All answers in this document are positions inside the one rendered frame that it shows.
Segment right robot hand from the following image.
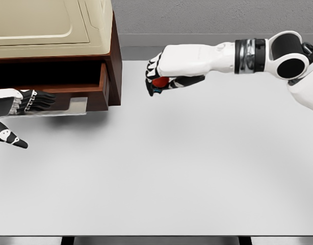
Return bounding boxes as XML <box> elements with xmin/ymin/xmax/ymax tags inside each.
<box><xmin>145</xmin><ymin>44</ymin><xmax>220</xmax><ymax>97</ymax></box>

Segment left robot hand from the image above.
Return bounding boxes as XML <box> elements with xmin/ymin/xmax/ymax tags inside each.
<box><xmin>0</xmin><ymin>88</ymin><xmax>57</xmax><ymax>150</ymax></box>

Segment red switch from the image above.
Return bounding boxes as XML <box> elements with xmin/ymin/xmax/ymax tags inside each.
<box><xmin>151</xmin><ymin>76</ymin><xmax>170</xmax><ymax>94</ymax></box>

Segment brown wooden drawer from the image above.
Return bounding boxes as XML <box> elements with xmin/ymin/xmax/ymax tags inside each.
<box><xmin>0</xmin><ymin>62</ymin><xmax>111</xmax><ymax>116</ymax></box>

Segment brown cabinet with cream top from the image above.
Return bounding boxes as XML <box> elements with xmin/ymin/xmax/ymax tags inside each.
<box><xmin>0</xmin><ymin>0</ymin><xmax>123</xmax><ymax>112</ymax></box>

